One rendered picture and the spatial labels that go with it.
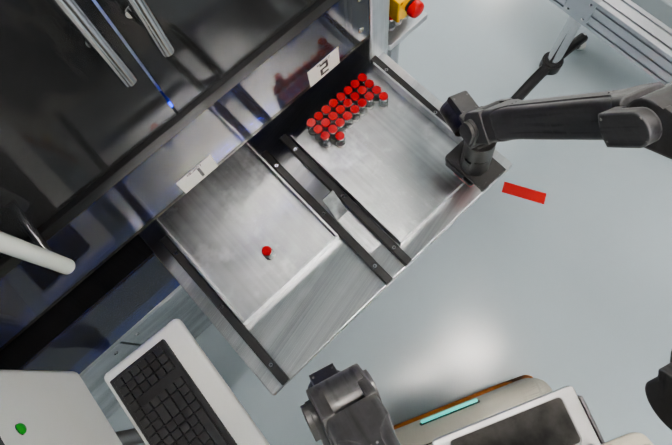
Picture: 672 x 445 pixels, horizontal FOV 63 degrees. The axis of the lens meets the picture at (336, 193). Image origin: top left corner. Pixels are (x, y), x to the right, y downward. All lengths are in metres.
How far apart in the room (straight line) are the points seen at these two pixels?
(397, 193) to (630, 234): 1.26
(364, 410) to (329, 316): 0.54
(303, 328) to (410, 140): 0.47
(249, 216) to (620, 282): 1.45
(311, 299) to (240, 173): 0.32
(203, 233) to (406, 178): 0.46
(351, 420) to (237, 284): 0.62
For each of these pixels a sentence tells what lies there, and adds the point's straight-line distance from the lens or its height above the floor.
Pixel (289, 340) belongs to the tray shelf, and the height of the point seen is 0.88.
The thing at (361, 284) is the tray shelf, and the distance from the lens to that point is 1.16.
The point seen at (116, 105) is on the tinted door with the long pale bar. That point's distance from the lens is 0.87.
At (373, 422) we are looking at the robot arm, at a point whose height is 1.41.
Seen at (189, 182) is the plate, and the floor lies 1.02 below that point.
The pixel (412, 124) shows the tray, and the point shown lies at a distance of 1.27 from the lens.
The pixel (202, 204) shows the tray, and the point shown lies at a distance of 1.25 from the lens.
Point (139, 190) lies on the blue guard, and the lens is 1.04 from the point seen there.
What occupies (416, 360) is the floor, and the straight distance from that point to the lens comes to 2.03.
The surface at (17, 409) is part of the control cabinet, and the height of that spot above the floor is 1.09.
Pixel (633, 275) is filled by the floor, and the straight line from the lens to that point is 2.26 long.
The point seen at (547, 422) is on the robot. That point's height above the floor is 1.04.
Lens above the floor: 2.02
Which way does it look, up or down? 71 degrees down
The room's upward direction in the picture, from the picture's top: 11 degrees counter-clockwise
